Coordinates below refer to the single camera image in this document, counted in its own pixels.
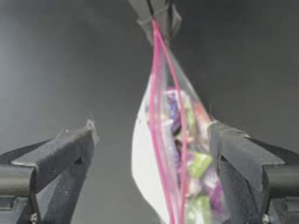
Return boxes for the clear bag with pink zip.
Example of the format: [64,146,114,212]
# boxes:
[131,18,231,224]

